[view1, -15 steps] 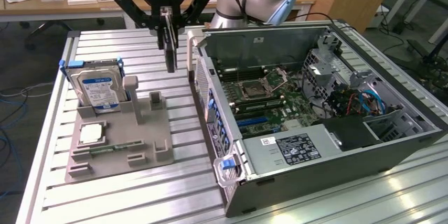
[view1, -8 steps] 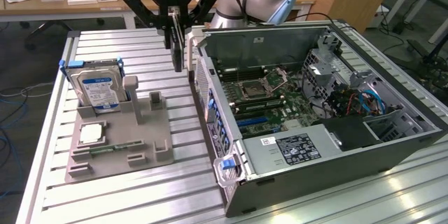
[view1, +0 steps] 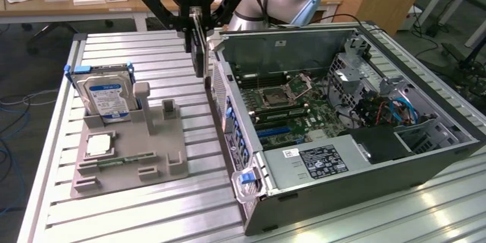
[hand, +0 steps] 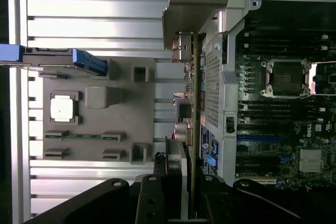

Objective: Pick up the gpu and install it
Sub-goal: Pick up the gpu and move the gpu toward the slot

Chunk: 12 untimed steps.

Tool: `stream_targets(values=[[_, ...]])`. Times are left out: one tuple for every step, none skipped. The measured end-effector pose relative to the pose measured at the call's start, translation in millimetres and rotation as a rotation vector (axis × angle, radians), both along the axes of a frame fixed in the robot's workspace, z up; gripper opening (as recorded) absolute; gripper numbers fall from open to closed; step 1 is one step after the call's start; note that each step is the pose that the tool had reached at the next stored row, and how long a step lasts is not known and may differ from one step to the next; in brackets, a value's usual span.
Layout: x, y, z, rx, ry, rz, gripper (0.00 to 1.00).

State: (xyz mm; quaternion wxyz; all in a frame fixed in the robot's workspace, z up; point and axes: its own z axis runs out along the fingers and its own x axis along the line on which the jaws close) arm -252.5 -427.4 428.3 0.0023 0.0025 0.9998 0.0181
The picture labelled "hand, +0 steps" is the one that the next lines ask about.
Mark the metal framed CPU socket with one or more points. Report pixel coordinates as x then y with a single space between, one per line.
286 78

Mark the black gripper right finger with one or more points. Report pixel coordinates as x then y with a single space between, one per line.
218 203

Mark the white expansion slot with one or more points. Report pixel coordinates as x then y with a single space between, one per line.
267 181

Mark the blue expansion slot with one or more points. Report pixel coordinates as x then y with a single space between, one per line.
260 138

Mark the disk in blue carrier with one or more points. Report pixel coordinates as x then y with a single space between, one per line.
81 58

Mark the silver square CPU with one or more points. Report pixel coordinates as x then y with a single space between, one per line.
61 110

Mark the silver finned chipset heatsink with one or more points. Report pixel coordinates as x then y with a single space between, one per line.
311 161

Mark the green Dell motherboard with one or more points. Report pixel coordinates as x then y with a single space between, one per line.
288 142

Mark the grey plastic parts rack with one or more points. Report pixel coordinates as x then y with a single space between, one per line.
110 119

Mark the silver open PC case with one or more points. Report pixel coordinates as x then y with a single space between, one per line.
231 90

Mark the green RAM stick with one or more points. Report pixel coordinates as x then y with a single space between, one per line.
84 136

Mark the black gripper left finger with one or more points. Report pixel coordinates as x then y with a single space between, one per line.
152 200

